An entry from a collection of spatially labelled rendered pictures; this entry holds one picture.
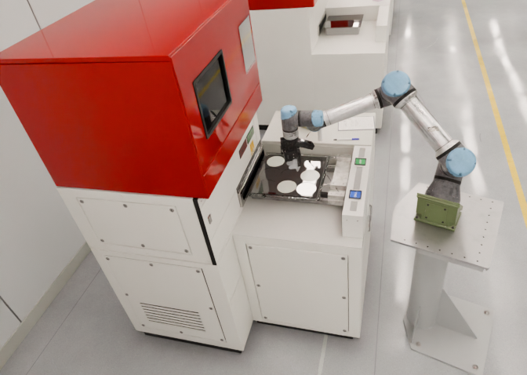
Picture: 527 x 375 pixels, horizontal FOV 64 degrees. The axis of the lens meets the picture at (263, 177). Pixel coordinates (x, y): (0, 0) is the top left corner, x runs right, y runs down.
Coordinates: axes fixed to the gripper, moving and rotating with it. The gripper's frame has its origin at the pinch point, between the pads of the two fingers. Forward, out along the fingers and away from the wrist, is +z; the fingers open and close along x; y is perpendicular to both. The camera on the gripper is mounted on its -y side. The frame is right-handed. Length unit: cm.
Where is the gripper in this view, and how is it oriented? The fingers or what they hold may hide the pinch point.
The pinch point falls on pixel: (298, 168)
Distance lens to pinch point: 213.6
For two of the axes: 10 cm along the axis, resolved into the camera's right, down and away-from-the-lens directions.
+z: 1.3, 7.8, 6.1
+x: 2.4, 5.7, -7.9
